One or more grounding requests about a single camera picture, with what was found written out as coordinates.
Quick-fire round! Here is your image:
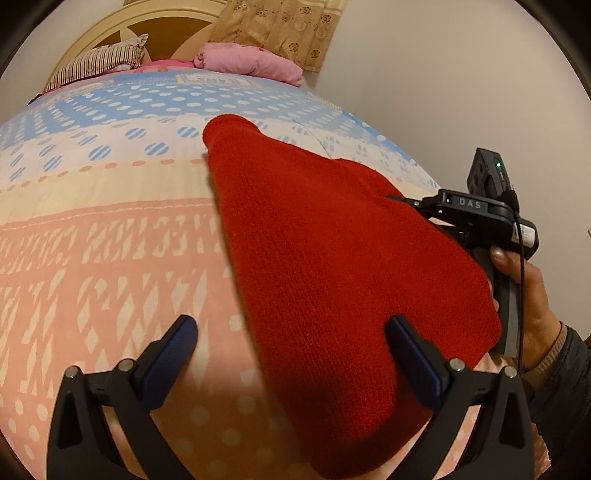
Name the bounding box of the beige floral curtain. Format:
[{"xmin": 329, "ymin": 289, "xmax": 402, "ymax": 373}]
[{"xmin": 210, "ymin": 0, "xmax": 349, "ymax": 73}]

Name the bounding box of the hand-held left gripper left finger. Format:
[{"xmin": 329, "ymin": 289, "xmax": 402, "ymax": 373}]
[{"xmin": 46, "ymin": 315, "xmax": 199, "ymax": 480}]

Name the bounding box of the person's right hand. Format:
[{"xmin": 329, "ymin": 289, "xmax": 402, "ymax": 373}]
[{"xmin": 489, "ymin": 246, "xmax": 563, "ymax": 370}]

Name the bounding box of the patterned pastel quilt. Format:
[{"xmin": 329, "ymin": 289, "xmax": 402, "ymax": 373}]
[{"xmin": 0, "ymin": 67, "xmax": 555, "ymax": 480}]

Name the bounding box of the pink pillow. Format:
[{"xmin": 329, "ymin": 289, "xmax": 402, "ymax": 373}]
[
  {"xmin": 139, "ymin": 58, "xmax": 197, "ymax": 73},
  {"xmin": 193, "ymin": 42, "xmax": 304, "ymax": 88}
]

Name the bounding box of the black cable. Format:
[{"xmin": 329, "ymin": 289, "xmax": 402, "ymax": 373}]
[{"xmin": 508, "ymin": 185, "xmax": 528, "ymax": 374}]

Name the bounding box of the red knit sweater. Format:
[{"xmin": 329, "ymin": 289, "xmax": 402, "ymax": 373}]
[{"xmin": 202, "ymin": 114, "xmax": 503, "ymax": 480}]

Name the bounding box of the person's right forearm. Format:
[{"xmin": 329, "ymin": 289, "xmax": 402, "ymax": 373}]
[{"xmin": 519, "ymin": 323, "xmax": 591, "ymax": 476}]

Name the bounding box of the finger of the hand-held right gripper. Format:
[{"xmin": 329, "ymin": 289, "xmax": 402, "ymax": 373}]
[{"xmin": 385, "ymin": 195, "xmax": 437, "ymax": 209}]

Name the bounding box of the striped pillow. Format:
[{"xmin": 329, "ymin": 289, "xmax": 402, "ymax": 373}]
[{"xmin": 44, "ymin": 33, "xmax": 149, "ymax": 90}]

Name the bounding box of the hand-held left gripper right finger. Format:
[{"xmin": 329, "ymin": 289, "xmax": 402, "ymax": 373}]
[{"xmin": 385, "ymin": 315, "xmax": 536, "ymax": 480}]

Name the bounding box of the cream wooden headboard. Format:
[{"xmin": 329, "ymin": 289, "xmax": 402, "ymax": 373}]
[{"xmin": 44, "ymin": 0, "xmax": 232, "ymax": 88}]

